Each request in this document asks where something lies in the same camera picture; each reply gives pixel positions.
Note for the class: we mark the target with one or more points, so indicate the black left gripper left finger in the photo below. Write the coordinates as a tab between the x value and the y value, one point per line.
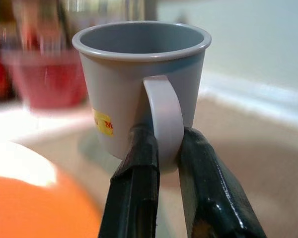
136	193

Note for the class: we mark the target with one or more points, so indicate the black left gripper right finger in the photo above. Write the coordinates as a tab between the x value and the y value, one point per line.
213	198

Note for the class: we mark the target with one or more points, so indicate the grey plastic mug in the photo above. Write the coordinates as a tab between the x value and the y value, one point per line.
109	81

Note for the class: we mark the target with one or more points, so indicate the beige cloth mat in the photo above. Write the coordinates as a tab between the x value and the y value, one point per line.
250	161

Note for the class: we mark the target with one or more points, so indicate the orange plate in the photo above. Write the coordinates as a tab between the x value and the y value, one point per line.
34	208

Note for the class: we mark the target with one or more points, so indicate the white counter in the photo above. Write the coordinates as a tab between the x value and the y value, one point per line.
263	91

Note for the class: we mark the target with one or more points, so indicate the red instant noodle cup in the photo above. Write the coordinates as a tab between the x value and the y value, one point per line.
49	84

